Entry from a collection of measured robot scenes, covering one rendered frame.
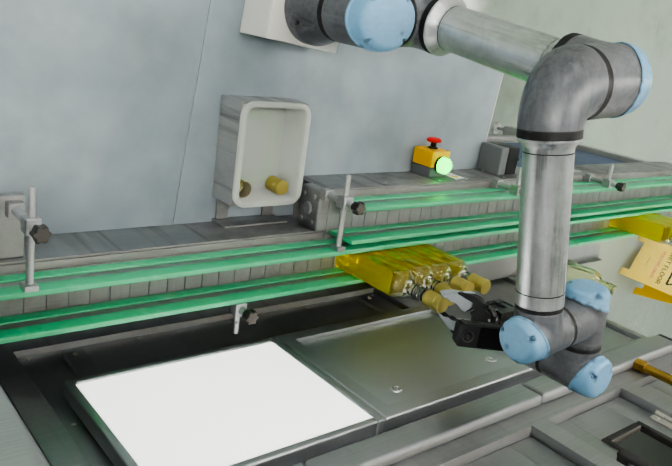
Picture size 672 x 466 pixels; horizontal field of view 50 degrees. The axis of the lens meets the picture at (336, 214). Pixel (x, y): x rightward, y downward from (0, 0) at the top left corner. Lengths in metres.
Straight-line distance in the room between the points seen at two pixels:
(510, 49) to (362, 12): 0.27
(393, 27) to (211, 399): 0.73
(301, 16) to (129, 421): 0.80
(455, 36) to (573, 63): 0.32
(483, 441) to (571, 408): 0.26
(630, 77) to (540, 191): 0.22
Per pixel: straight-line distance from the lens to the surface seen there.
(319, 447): 1.20
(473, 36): 1.33
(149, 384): 1.30
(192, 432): 1.18
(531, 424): 1.43
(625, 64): 1.17
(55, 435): 1.23
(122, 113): 1.44
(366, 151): 1.81
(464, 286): 1.57
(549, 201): 1.10
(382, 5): 1.32
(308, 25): 1.44
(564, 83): 1.08
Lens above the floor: 2.05
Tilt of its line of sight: 46 degrees down
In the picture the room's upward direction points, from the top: 115 degrees clockwise
